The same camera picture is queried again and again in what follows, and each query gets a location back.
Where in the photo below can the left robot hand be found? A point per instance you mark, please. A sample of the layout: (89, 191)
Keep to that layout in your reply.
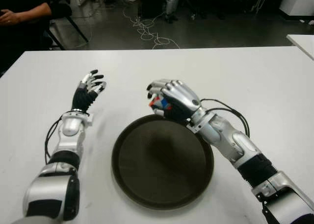
(82, 99)

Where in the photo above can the small white floor scrap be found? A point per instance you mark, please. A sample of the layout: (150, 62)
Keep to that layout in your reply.
(302, 21)

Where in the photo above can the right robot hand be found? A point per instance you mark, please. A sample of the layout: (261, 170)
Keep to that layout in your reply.
(182, 99)

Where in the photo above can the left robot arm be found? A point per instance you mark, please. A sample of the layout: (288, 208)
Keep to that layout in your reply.
(68, 127)

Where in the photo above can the chrome frame stool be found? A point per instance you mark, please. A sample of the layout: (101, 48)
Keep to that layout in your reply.
(258, 3)

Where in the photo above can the bystander black clothed body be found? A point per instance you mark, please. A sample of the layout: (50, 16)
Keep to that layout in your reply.
(60, 10)

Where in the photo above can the bystander bare forearm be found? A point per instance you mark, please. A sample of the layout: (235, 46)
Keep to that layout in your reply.
(34, 13)

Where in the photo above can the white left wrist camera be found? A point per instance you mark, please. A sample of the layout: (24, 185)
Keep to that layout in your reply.
(88, 119)

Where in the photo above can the black office chair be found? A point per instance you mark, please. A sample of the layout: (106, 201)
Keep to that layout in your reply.
(78, 29)

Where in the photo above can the bystander bare hand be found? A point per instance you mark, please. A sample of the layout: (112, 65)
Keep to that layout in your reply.
(9, 17)

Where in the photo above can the white side table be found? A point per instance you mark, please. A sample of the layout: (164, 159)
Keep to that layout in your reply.
(303, 41)

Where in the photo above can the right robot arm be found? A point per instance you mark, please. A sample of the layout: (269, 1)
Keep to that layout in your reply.
(240, 148)

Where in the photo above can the multicoloured Rubik's cube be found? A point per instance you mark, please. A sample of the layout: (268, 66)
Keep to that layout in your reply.
(160, 104)

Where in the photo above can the black cabinet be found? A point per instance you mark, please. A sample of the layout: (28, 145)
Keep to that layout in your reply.
(152, 3)

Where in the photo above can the brown round plate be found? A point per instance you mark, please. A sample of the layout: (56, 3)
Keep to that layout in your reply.
(162, 162)

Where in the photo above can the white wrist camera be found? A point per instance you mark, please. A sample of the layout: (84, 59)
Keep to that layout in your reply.
(88, 119)
(193, 128)

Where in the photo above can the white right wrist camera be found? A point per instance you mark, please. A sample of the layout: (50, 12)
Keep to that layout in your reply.
(193, 128)

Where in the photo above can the white slanted cabinet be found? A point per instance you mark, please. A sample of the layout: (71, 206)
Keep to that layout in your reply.
(299, 1)

